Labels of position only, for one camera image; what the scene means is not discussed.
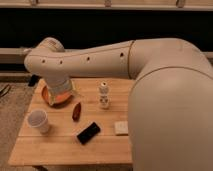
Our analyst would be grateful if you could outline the black eraser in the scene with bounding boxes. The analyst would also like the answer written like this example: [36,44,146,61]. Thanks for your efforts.
[77,122,101,144]

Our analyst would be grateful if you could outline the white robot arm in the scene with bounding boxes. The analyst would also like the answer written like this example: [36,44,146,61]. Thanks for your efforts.
[24,37,213,171]

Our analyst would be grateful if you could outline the white sponge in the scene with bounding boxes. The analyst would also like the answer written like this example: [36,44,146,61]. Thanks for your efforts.
[114,121,128,135]

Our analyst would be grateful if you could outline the white bottle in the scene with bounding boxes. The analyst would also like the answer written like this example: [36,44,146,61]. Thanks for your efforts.
[99,82,109,109]

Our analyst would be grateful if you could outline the red-brown chili pepper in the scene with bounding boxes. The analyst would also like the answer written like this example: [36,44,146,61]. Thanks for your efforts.
[72,102,81,121]

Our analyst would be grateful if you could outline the wooden table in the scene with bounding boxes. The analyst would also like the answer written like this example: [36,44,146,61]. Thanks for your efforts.
[9,79,133,166]

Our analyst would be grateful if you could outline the orange bowl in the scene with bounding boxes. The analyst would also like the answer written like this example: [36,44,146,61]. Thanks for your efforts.
[41,86,73,106]

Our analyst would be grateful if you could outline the white paper cup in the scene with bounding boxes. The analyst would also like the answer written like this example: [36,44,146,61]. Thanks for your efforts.
[27,109,50,134]

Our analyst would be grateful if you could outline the black cables on floor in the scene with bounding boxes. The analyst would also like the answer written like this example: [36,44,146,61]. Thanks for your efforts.
[0,83,12,98]

